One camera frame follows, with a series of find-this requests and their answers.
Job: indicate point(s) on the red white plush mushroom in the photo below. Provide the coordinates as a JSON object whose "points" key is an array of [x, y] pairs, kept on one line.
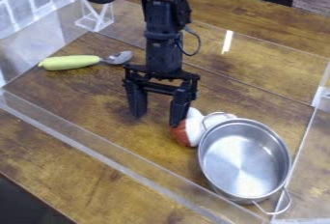
{"points": [[187, 133]]}

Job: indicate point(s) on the silver metal pot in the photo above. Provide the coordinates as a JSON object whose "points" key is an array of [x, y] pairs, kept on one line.
{"points": [[245, 160]]}

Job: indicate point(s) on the clear acrylic triangle bracket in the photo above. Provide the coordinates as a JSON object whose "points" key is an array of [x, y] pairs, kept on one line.
{"points": [[96, 16]]}

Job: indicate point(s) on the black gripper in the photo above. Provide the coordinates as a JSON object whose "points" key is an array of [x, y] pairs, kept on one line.
{"points": [[142, 81]]}

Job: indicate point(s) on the green handled metal spoon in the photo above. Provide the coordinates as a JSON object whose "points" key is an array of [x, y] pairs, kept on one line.
{"points": [[78, 61]]}

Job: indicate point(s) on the clear acrylic enclosure wall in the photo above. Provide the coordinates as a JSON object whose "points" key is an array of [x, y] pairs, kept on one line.
{"points": [[111, 169]]}

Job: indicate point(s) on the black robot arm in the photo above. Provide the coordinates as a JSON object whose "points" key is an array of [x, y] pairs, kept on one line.
{"points": [[166, 17]]}

